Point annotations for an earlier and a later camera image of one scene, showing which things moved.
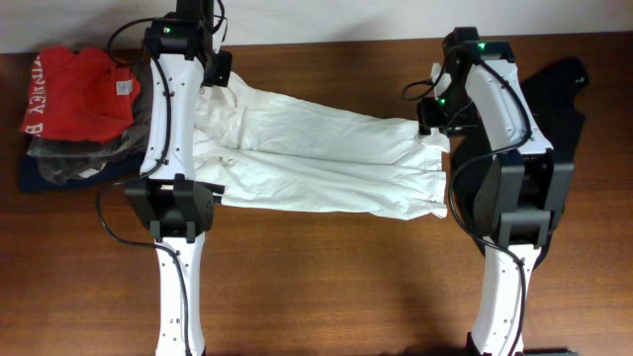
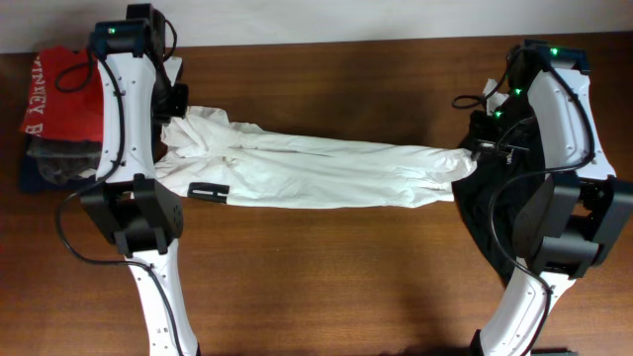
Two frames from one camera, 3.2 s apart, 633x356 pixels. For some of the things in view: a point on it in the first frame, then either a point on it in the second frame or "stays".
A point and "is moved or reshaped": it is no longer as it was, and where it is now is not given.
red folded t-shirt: [79, 94] stays
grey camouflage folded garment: [60, 161] stays
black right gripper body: [450, 114] → [497, 139]
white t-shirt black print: [264, 150] is moved or reshaped
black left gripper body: [219, 70] → [171, 101]
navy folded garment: [116, 172] stays
